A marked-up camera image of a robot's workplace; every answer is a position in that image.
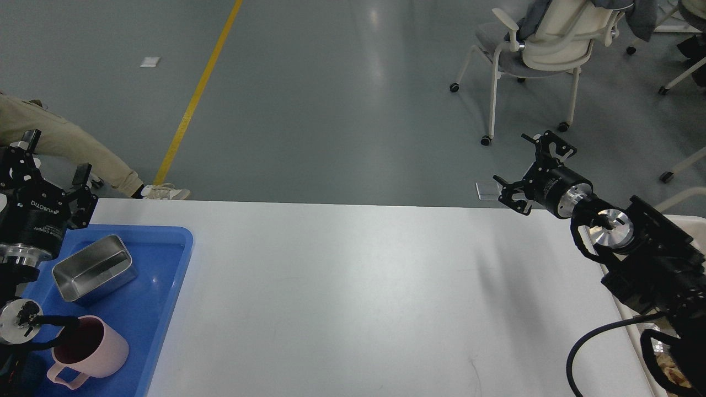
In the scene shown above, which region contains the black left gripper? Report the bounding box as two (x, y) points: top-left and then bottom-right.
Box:
(2, 129), (98, 263)

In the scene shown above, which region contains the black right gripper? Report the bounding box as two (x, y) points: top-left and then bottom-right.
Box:
(493, 130), (593, 219)

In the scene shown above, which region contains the stainless steel rectangular tray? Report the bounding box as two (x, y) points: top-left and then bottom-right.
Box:
(51, 234), (138, 307)

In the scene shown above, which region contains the pink plastic mug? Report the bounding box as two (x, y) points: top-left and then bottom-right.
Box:
(46, 315), (130, 390)

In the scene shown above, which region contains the brown paper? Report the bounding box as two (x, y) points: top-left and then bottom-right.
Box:
(656, 352), (692, 389)

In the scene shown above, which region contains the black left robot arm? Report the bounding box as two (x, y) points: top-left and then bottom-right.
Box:
(1, 129), (98, 396)

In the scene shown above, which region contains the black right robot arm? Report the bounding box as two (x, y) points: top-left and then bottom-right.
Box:
(494, 131), (705, 396)

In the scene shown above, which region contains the person in beige trousers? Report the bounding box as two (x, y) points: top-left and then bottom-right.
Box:
(1, 93), (145, 199)

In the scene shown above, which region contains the white sneaker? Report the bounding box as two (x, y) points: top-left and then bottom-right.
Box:
(140, 184), (191, 201)

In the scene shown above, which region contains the white office chair grey seat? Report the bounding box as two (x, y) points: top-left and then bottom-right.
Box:
(449, 1), (634, 146)

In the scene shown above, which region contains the white floor marker tile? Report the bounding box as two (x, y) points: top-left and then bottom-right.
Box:
(139, 56), (161, 68)

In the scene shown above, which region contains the white chair base right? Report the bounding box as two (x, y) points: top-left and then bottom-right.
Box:
(625, 0), (706, 214)

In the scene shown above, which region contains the blue plastic tray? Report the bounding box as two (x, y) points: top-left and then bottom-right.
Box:
(21, 224), (192, 396)

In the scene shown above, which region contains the beige plastic bin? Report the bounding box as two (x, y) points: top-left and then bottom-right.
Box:
(596, 213), (706, 397)

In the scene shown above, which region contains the grey jacket on chair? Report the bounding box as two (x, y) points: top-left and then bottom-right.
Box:
(517, 1), (656, 42)

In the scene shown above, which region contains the foil piece in bin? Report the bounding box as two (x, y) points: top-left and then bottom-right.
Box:
(639, 326), (669, 360)

